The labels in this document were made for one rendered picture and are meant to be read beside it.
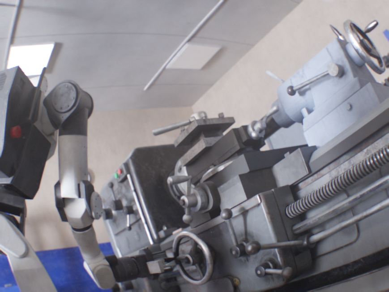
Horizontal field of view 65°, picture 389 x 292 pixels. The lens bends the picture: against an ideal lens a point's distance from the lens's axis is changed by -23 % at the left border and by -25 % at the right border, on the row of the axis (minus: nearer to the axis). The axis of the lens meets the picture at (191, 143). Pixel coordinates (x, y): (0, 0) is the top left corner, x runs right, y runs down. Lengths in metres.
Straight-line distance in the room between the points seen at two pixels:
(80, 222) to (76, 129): 0.25
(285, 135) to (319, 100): 4.11
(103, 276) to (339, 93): 0.91
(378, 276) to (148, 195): 1.34
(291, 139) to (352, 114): 4.17
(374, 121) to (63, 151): 0.82
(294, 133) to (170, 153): 3.35
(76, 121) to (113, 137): 4.94
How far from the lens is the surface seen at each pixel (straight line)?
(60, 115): 0.94
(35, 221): 5.04
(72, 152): 0.96
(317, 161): 1.06
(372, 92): 1.05
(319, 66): 1.24
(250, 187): 1.07
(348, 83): 1.12
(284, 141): 5.32
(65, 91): 0.95
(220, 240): 1.18
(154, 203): 1.84
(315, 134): 1.17
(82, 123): 0.98
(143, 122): 6.27
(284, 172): 1.12
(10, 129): 0.93
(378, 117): 0.94
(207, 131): 1.36
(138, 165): 1.89
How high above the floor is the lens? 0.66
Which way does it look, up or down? 18 degrees up
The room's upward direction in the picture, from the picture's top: 20 degrees counter-clockwise
